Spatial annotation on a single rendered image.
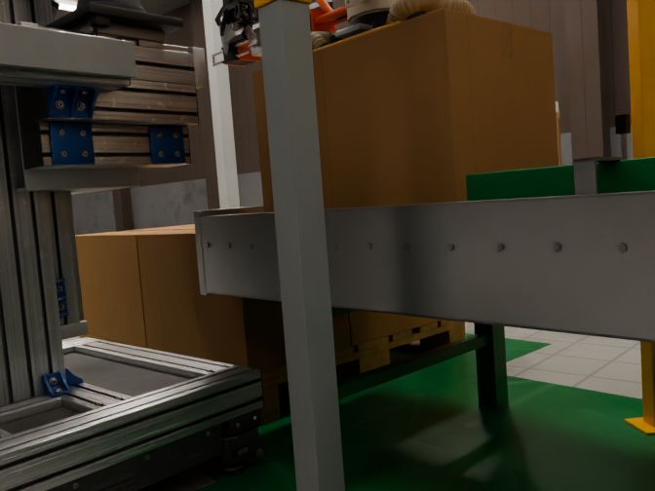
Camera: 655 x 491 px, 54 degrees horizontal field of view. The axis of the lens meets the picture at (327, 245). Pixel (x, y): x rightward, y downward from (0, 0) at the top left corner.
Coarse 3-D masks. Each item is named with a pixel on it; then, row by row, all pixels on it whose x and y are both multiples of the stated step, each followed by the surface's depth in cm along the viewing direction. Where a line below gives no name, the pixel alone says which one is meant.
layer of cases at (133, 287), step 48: (96, 240) 242; (144, 240) 213; (192, 240) 190; (96, 288) 246; (144, 288) 217; (192, 288) 193; (96, 336) 252; (144, 336) 220; (192, 336) 196; (240, 336) 177; (336, 336) 198; (384, 336) 213
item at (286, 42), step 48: (288, 0) 100; (288, 48) 100; (288, 96) 100; (288, 144) 102; (288, 192) 103; (288, 240) 104; (288, 288) 105; (288, 336) 107; (336, 384) 108; (336, 432) 108; (336, 480) 108
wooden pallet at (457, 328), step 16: (80, 336) 264; (400, 336) 218; (416, 336) 224; (432, 336) 243; (448, 336) 237; (464, 336) 243; (336, 352) 198; (352, 352) 203; (368, 352) 208; (384, 352) 213; (336, 368) 213; (352, 368) 208; (368, 368) 208; (272, 384) 181; (272, 400) 181; (272, 416) 181
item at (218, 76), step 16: (208, 0) 517; (208, 16) 519; (208, 32) 522; (208, 48) 524; (208, 64) 527; (224, 64) 524; (224, 80) 524; (224, 96) 524; (224, 112) 524; (224, 128) 524; (224, 144) 524; (224, 160) 524; (224, 176) 526; (224, 192) 528
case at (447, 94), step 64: (320, 64) 143; (384, 64) 130; (448, 64) 119; (512, 64) 133; (320, 128) 146; (384, 128) 132; (448, 128) 120; (512, 128) 133; (384, 192) 133; (448, 192) 122
